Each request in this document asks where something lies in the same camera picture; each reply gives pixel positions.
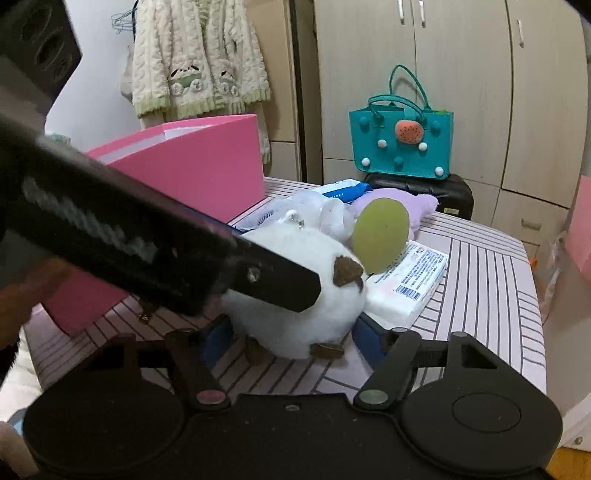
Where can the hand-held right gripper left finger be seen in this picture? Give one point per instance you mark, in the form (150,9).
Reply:
(216,344)

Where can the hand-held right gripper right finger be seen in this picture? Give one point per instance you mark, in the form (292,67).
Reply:
(369,339)

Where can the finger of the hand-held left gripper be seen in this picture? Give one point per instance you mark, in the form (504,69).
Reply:
(281,281)

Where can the white plush toy green ear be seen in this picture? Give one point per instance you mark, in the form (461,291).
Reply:
(295,323)

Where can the white tissue pack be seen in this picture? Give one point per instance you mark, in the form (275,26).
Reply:
(406,286)

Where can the clear plastic bag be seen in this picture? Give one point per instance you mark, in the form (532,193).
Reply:
(323,212)

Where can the blue and white wipes pack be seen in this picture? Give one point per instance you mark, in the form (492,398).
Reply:
(344,189)

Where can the pink storage box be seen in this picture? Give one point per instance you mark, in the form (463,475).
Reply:
(207,157)

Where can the purple plush toy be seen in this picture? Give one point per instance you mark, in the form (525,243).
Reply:
(422,207)

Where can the striped table cover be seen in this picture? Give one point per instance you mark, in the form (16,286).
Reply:
(480,314)

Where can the black suitcase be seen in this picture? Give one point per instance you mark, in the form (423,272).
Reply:
(443,194)

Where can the teal tote bag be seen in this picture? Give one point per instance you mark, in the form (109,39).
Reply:
(401,152)

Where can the cream knitted sweater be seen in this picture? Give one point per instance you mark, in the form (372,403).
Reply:
(194,55)

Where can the crumpled plastic bag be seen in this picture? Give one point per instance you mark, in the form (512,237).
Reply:
(554,277)

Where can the pink tote bag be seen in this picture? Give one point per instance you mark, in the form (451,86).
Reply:
(581,226)

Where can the beige wardrobe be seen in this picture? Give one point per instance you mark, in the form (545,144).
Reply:
(461,69)

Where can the black curved frame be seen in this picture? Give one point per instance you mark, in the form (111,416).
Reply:
(304,92)

